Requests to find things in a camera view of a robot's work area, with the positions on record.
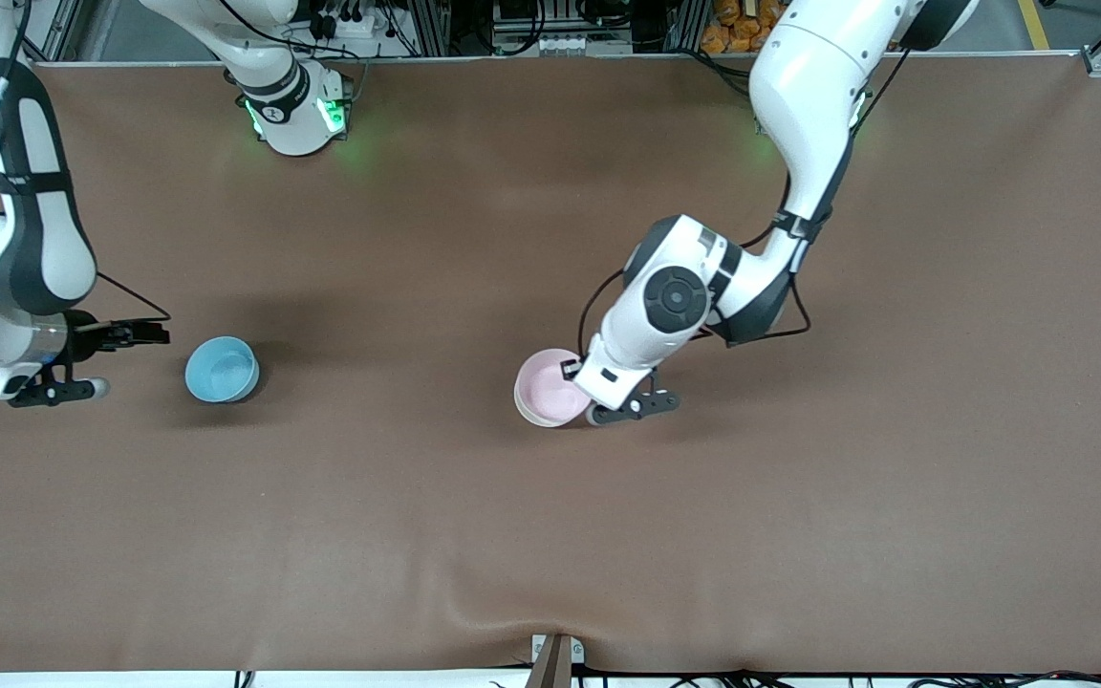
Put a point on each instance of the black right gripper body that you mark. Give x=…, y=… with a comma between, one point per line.
x=85, y=338

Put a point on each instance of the pink bowl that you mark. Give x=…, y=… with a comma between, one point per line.
x=546, y=387

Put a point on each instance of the blue bowl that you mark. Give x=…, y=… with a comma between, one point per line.
x=222, y=369

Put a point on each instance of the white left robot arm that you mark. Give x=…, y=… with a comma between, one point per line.
x=809, y=86

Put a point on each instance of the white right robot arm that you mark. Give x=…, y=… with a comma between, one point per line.
x=30, y=248

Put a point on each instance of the white bowl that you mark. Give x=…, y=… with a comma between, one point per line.
x=550, y=424

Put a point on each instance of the brown table mat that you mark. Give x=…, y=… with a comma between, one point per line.
x=550, y=535

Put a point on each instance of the grey metal table clamp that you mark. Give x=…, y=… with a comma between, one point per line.
x=556, y=659

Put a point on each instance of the white terminal block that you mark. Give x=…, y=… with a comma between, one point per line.
x=570, y=44

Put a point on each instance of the white power strip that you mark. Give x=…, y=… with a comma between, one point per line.
x=345, y=21

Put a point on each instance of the pile of orange buns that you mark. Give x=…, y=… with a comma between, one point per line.
x=732, y=29

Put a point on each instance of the aluminium frame post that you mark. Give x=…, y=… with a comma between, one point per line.
x=431, y=27
x=686, y=25

